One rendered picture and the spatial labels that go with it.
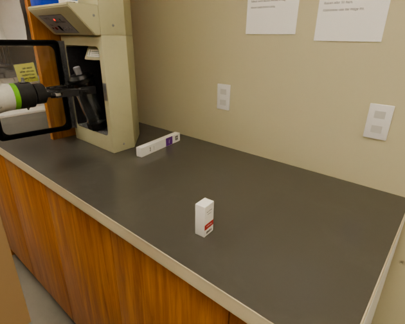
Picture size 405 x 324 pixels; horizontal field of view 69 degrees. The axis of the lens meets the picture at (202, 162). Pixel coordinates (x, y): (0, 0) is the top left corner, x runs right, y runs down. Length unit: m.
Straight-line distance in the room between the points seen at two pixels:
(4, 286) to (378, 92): 1.09
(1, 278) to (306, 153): 1.03
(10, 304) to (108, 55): 0.92
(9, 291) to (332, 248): 0.67
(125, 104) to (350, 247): 0.98
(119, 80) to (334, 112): 0.84
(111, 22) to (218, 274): 0.98
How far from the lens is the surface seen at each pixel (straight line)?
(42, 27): 1.56
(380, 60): 1.12
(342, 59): 1.15
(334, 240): 0.84
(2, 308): 0.61
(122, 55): 1.30
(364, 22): 1.13
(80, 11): 1.22
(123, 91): 1.31
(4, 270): 0.58
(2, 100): 1.21
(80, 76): 1.33
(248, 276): 0.68
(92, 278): 1.28
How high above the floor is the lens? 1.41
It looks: 23 degrees down
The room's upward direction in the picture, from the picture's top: 1 degrees clockwise
